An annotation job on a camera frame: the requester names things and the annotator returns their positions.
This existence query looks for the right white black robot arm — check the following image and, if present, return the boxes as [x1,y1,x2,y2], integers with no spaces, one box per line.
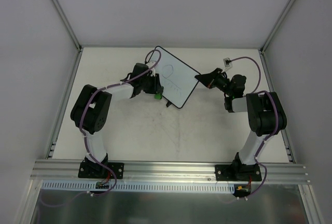
[195,68,287,180]

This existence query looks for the green bone-shaped whiteboard eraser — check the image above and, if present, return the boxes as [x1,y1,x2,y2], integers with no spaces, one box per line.
[154,93,162,100]

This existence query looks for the aluminium extrusion rail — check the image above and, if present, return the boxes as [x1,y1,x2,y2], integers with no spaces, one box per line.
[30,159,311,185]

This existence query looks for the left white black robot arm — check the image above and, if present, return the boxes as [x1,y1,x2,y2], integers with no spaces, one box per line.
[70,62,163,177]

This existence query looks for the black-framed whiteboard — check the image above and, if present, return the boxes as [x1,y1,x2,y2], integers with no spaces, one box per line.
[148,46,200,109]

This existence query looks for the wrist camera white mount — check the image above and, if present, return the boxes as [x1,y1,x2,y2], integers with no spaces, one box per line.
[150,68,156,77]
[223,58,232,69]

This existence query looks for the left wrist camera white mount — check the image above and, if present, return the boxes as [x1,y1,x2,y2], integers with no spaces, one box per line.
[150,68,156,77]

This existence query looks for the white slotted cable duct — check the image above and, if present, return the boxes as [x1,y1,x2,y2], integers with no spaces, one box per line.
[41,180,236,194]

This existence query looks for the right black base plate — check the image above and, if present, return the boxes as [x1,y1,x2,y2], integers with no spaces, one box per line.
[215,164,262,182]

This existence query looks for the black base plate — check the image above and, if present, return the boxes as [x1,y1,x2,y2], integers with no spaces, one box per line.
[78,160,125,179]
[215,164,262,182]

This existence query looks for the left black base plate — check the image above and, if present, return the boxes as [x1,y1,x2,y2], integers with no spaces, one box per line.
[78,160,125,179]

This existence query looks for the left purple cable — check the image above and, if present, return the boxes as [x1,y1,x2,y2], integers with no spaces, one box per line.
[38,49,163,207]

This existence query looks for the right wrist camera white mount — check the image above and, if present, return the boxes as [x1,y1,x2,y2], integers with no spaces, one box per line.
[223,58,232,69]

